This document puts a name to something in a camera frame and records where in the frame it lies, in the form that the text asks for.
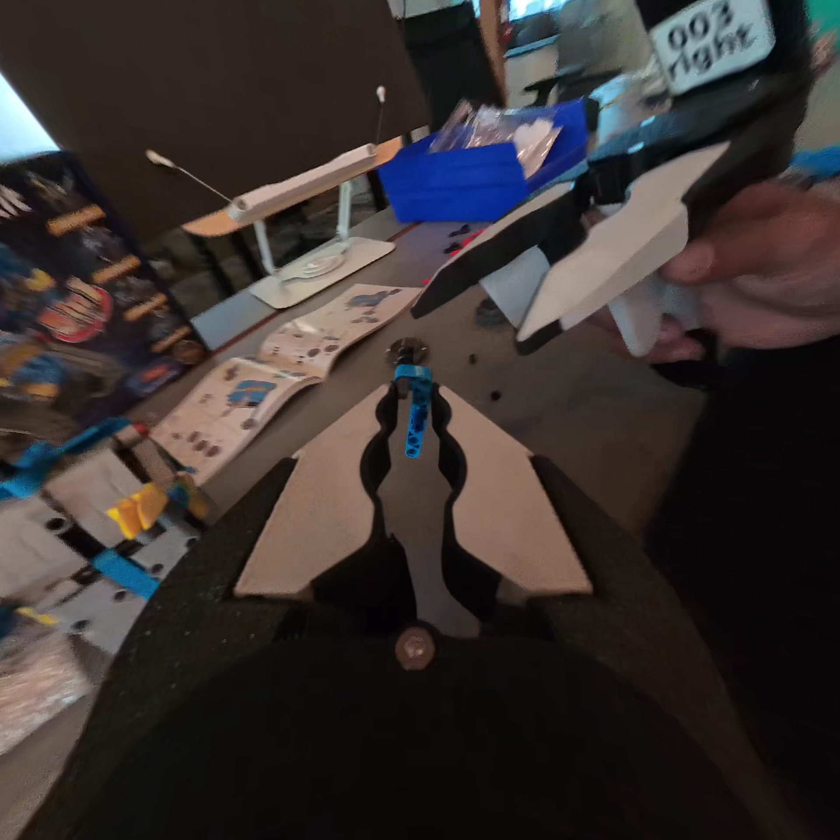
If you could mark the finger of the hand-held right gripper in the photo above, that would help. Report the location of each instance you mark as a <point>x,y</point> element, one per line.
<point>499,249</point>
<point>623,256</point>

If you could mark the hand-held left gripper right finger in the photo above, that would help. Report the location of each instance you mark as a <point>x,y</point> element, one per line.
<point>518,525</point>

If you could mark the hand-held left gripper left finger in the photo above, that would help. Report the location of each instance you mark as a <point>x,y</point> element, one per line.
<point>315,518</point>

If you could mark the blue toy brick beam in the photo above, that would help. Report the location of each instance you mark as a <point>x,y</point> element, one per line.
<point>415,420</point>

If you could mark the grey desk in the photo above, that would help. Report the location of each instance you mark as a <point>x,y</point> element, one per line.
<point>577,420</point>

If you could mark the person's right hand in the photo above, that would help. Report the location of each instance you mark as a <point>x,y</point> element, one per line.
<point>774,262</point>

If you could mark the pile of toy brick pieces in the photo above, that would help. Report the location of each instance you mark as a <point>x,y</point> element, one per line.
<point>463,239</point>

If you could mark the grey toy gear wheel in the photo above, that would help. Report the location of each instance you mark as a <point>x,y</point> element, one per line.
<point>424,353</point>
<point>491,313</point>

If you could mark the blue toy track pile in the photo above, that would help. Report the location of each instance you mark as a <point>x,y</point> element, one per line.
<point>817,163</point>

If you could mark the blue storage bin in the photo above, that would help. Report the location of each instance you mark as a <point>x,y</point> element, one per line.
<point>459,184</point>

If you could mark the clear plastic bag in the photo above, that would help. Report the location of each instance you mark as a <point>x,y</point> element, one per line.
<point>499,134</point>

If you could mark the open instruction booklet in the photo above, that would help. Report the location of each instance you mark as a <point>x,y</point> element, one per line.
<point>275,367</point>

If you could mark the black office chair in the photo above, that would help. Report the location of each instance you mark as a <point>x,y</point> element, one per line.
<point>564,82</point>

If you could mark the white laptop stand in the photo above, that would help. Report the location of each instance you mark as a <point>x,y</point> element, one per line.
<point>308,184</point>

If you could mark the blue grey toy brick robot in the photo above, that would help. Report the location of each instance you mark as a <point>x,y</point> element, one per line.
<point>79,525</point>

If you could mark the dark divider panel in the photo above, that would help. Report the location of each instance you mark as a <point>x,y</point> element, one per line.
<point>229,85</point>

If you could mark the toy robot kit box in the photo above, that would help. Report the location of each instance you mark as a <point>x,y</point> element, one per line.
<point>79,295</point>

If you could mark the crumpled bubble wrap bag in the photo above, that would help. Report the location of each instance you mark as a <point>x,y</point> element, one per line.
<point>33,695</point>

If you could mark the wooden post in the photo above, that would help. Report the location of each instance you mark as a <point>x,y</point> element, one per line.
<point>493,46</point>

